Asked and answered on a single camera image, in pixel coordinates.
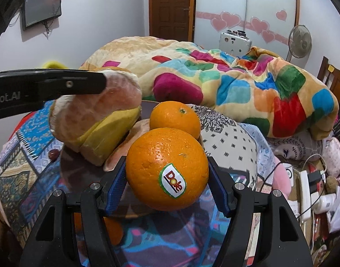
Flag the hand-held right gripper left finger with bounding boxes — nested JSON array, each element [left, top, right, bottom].
[[20, 160, 129, 267]]

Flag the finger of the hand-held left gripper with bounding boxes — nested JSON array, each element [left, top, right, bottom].
[[39, 69, 107, 100]]

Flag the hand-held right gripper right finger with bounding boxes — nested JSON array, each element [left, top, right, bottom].
[[207, 156, 315, 267]]

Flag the peeled pomelo segment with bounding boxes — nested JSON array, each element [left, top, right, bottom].
[[103, 118, 152, 173], [48, 70, 143, 153]]

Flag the purple plate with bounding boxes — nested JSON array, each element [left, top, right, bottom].
[[60, 100, 209, 223]]

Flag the orange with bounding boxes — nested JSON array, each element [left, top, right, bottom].
[[126, 127, 209, 211], [149, 101, 202, 140]]

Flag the yellow foam tube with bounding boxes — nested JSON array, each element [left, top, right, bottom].
[[43, 60, 68, 69]]

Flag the grey patterned pillow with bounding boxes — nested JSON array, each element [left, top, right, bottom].
[[192, 104, 268, 192]]

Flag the blue patterned mat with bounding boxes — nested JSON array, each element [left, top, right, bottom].
[[0, 100, 259, 267]]

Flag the white power strip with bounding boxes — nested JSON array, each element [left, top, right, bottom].
[[298, 170, 313, 223]]

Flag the colourful patchwork blanket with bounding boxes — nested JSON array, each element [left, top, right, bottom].
[[79, 36, 340, 141]]

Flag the brown wooden door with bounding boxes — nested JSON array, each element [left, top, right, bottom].
[[148, 0, 197, 43]]

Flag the white metal box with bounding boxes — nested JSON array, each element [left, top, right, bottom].
[[219, 29, 253, 58]]

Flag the wooden bed headboard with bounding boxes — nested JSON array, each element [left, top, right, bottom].
[[317, 56, 340, 104]]

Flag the standing electric fan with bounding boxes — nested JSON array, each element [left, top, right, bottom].
[[286, 24, 313, 62]]

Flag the frosted wardrobe with heart stickers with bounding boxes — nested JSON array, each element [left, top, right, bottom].
[[194, 0, 302, 62]]

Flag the small wall monitor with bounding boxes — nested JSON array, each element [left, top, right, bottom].
[[22, 0, 62, 31]]

